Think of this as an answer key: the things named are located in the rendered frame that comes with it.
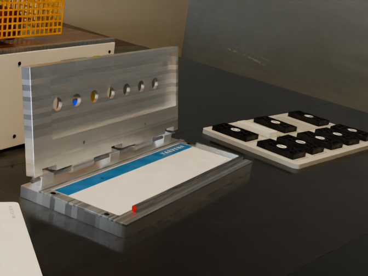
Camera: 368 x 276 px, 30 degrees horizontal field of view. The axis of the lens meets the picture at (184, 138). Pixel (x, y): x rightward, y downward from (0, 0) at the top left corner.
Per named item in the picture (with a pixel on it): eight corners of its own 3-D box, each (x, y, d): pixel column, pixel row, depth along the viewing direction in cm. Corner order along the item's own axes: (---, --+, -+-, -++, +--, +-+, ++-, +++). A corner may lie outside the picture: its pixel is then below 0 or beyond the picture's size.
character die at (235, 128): (246, 142, 154) (246, 137, 154) (211, 130, 160) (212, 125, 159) (258, 139, 158) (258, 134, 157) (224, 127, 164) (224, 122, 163)
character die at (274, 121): (284, 133, 166) (285, 128, 165) (253, 121, 172) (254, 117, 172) (296, 131, 169) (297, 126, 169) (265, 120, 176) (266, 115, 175)
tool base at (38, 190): (124, 239, 101) (127, 216, 100) (19, 196, 110) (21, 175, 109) (251, 172, 138) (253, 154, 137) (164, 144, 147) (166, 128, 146)
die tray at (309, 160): (296, 169, 144) (297, 165, 143) (200, 132, 160) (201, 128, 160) (383, 144, 173) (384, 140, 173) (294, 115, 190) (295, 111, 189)
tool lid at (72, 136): (29, 67, 104) (21, 66, 105) (35, 187, 108) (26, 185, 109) (178, 46, 141) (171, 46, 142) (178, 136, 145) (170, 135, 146)
